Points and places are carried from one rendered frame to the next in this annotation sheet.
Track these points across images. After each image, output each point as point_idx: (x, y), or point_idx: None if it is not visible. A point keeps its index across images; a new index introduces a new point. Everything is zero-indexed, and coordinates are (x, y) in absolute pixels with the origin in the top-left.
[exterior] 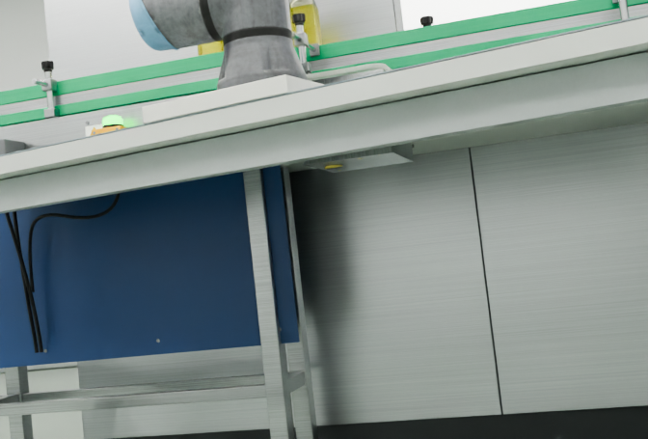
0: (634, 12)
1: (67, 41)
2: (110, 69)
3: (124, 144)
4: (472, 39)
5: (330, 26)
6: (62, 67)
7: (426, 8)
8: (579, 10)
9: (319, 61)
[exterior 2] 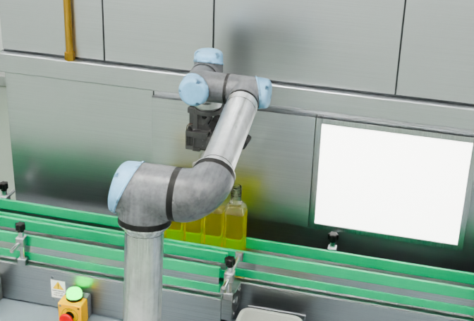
0: None
1: (27, 132)
2: (64, 166)
3: None
4: (363, 285)
5: (255, 199)
6: (22, 151)
7: (336, 209)
8: (448, 293)
9: (242, 262)
